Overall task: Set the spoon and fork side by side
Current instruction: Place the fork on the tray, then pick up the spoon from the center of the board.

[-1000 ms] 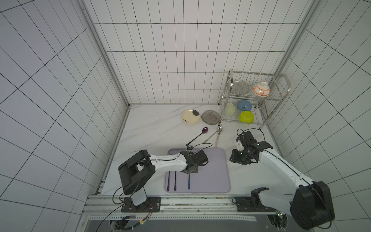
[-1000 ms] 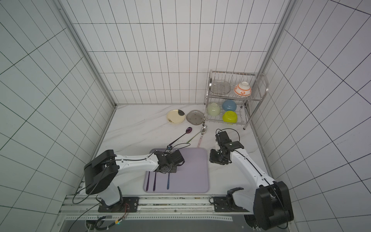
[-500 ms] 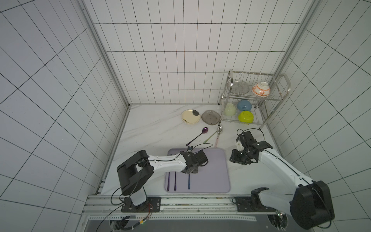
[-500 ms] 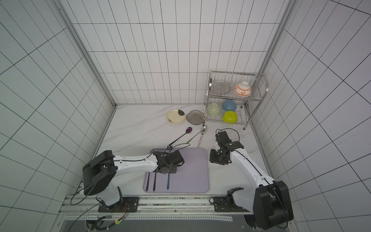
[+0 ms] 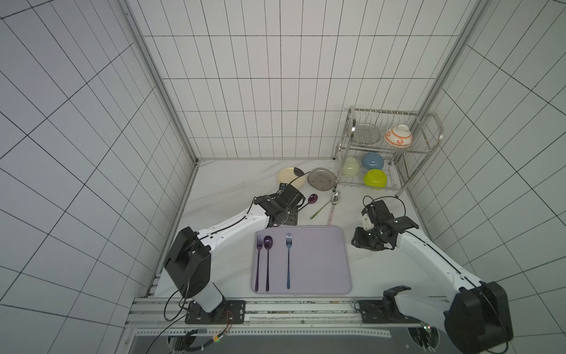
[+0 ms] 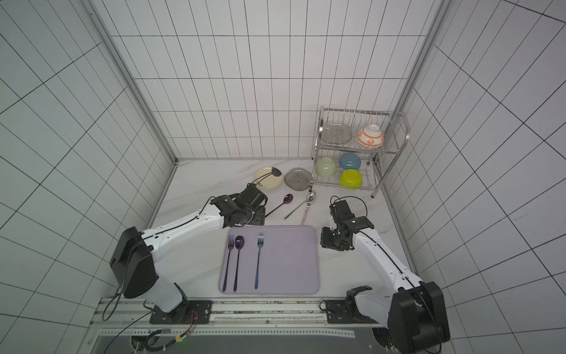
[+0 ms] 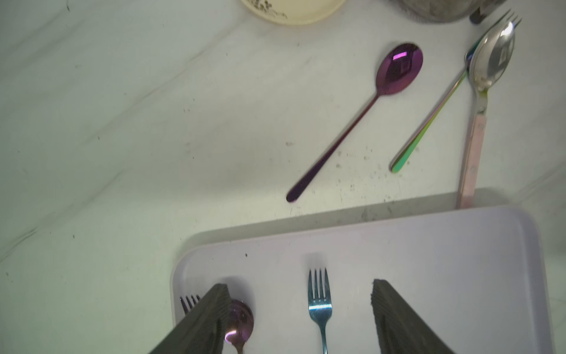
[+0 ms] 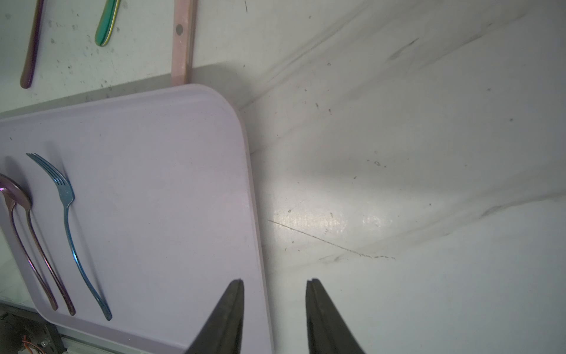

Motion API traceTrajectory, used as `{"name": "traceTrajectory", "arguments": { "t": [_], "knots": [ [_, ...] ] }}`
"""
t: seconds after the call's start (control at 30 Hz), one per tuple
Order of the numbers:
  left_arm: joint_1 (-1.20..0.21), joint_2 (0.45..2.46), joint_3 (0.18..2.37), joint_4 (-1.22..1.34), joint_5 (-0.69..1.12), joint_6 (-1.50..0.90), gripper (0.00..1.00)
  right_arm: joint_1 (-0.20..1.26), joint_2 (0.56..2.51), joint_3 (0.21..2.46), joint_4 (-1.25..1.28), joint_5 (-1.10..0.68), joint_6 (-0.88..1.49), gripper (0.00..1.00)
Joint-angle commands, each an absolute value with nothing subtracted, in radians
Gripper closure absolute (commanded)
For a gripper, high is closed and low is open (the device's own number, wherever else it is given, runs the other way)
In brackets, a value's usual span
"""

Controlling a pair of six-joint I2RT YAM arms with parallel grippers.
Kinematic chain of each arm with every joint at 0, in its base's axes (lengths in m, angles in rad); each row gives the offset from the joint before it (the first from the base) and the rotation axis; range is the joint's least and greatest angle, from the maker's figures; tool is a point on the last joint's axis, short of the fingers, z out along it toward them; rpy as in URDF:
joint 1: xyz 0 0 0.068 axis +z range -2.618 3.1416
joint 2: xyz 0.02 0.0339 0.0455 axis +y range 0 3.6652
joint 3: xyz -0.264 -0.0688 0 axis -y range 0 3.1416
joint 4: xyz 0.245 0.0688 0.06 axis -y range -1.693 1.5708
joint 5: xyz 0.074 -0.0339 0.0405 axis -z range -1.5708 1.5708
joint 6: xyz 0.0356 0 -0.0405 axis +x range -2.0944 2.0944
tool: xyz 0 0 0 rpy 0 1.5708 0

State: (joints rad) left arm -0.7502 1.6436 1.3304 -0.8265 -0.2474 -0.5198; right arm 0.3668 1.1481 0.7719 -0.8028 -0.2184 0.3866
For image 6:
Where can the dark purple spoon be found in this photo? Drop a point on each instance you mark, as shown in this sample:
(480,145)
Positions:
(286,200)

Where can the metal dish rack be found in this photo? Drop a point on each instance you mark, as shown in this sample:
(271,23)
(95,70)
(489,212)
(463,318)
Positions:
(376,163)

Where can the blue bowl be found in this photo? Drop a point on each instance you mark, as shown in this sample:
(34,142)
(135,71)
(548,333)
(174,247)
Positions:
(350,161)

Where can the pink handled spoon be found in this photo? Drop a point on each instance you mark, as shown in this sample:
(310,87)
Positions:
(309,201)

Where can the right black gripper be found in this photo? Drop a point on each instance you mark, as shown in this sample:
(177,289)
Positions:
(333,237)

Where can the lime green bowl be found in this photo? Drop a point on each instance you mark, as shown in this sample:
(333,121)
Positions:
(351,178)

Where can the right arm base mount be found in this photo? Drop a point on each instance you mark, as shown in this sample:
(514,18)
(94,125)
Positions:
(344,311)

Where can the white orange patterned bowl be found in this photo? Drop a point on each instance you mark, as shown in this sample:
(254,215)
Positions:
(370,136)

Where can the lilac placemat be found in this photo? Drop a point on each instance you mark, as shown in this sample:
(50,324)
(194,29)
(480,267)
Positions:
(288,264)

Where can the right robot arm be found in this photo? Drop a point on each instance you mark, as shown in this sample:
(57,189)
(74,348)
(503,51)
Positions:
(411,313)

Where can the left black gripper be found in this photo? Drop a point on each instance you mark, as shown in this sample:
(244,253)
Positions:
(259,217)

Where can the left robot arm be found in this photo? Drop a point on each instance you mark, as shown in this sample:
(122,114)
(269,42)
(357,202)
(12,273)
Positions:
(134,259)

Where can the pale green bowl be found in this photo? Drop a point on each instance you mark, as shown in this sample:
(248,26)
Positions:
(325,167)

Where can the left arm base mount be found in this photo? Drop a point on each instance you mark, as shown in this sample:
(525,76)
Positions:
(188,312)

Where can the blue fork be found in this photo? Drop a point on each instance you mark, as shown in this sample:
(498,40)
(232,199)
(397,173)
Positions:
(260,244)

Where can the cream plate with dark patch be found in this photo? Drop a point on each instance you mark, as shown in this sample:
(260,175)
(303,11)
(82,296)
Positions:
(268,178)

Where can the aluminium mounting rail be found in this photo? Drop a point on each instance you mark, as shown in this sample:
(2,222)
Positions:
(230,316)

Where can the purple fork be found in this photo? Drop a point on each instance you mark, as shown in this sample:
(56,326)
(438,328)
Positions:
(231,243)

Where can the grey plate in rack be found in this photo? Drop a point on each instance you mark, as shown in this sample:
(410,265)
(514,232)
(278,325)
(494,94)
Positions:
(336,134)

